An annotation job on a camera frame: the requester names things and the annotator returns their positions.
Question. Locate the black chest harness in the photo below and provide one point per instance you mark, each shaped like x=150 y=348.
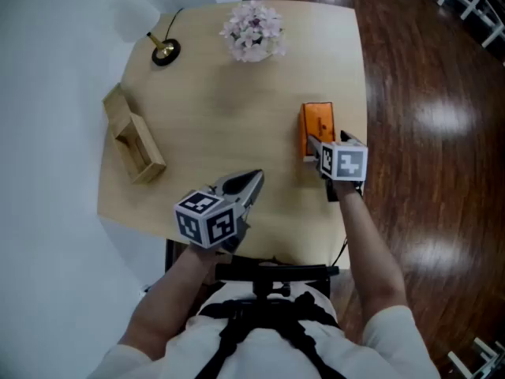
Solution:
x=236 y=338

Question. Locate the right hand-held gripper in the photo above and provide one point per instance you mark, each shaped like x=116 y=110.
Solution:
x=347 y=162

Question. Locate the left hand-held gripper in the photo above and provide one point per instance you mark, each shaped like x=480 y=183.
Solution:
x=205 y=223

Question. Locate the person's left forearm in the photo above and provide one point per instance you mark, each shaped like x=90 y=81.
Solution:
x=169 y=298

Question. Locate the person's white shirt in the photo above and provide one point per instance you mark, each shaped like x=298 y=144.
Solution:
x=272 y=350

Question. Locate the orange box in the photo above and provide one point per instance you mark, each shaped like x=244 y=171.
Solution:
x=317 y=118

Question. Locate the white shade brass table lamp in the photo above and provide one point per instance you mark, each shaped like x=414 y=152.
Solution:
x=165 y=51

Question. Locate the person's right forearm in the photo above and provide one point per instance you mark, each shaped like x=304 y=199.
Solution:
x=367 y=251

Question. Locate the pink flowers in white vase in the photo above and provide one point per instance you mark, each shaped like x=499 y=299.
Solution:
x=252 y=30

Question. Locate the wooden box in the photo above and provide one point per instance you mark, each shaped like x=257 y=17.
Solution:
x=118 y=109

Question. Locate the black chest-mounted device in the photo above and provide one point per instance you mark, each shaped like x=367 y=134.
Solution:
x=276 y=272

